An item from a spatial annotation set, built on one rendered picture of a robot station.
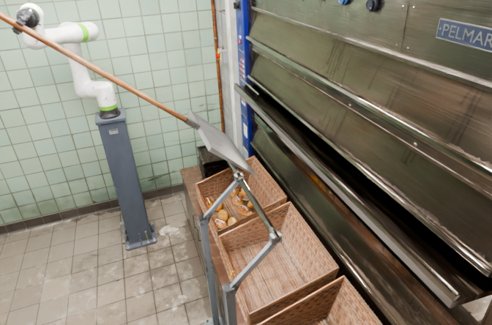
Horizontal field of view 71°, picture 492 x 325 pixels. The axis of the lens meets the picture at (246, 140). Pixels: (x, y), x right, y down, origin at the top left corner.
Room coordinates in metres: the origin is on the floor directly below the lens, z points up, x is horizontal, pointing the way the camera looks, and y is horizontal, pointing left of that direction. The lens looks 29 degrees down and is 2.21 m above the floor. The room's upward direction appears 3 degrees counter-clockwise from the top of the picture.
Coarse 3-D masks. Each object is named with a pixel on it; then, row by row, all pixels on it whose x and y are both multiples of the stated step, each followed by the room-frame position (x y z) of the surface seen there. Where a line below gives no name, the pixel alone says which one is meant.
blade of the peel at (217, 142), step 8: (192, 112) 2.12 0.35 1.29; (200, 120) 2.11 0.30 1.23; (200, 128) 1.83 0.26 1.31; (208, 128) 2.04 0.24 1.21; (216, 128) 2.17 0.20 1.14; (208, 136) 1.85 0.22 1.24; (216, 136) 1.97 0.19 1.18; (224, 136) 2.10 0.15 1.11; (208, 144) 1.64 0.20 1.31; (216, 144) 1.79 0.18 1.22; (224, 144) 1.90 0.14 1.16; (232, 144) 2.03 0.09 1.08; (216, 152) 1.60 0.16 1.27; (224, 152) 1.73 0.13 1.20; (232, 152) 1.84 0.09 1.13; (232, 160) 1.63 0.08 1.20; (240, 160) 1.78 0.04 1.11; (248, 168) 1.72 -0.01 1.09
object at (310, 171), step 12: (276, 132) 1.98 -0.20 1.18; (348, 216) 1.20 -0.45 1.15; (360, 228) 1.12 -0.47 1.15; (372, 240) 1.04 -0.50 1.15; (384, 252) 0.97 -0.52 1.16; (396, 264) 0.91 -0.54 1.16; (408, 276) 0.85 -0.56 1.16; (420, 288) 0.80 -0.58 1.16; (432, 300) 0.75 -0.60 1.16; (444, 312) 0.70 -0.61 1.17; (456, 312) 0.69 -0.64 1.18; (456, 324) 0.66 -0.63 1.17; (468, 324) 0.65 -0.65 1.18
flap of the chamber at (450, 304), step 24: (264, 96) 2.09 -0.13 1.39; (264, 120) 1.73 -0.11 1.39; (288, 120) 1.71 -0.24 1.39; (288, 144) 1.45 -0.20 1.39; (312, 144) 1.43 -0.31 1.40; (312, 168) 1.23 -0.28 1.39; (336, 168) 1.21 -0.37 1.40; (336, 192) 1.06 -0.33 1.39; (360, 192) 1.04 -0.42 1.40; (384, 192) 1.06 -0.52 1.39; (360, 216) 0.92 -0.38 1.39; (384, 216) 0.91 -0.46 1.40; (408, 216) 0.91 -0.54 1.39; (384, 240) 0.80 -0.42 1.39; (408, 240) 0.79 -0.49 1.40; (432, 240) 0.80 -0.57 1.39; (408, 264) 0.71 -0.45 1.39; (432, 264) 0.69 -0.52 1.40; (456, 264) 0.70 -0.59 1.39; (432, 288) 0.62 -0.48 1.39; (456, 288) 0.61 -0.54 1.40; (480, 288) 0.61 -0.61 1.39
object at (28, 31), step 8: (0, 16) 1.58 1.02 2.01; (8, 16) 1.60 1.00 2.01; (16, 24) 1.59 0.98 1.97; (24, 32) 1.61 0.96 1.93; (32, 32) 1.61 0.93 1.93; (40, 40) 1.62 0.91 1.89; (48, 40) 1.63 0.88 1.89; (56, 48) 1.64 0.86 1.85; (64, 48) 1.66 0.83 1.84; (72, 56) 1.65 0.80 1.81; (88, 64) 1.67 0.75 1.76; (96, 72) 1.69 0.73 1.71; (104, 72) 1.70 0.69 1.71; (112, 80) 1.70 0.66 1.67; (120, 80) 1.73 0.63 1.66; (128, 88) 1.73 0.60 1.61; (144, 96) 1.75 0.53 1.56; (152, 104) 1.77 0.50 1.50; (160, 104) 1.78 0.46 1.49; (168, 112) 1.79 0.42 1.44; (176, 112) 1.81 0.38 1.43; (184, 120) 1.81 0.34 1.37
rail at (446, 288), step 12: (288, 132) 1.50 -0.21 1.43; (300, 144) 1.38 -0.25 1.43; (312, 156) 1.27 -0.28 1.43; (324, 168) 1.17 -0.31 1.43; (336, 180) 1.09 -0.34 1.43; (348, 192) 1.01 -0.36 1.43; (360, 204) 0.94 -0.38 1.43; (372, 216) 0.88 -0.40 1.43; (384, 228) 0.82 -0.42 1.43; (396, 240) 0.77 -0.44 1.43; (408, 252) 0.72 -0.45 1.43; (420, 264) 0.67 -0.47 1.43; (432, 276) 0.63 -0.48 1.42; (444, 288) 0.60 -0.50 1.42
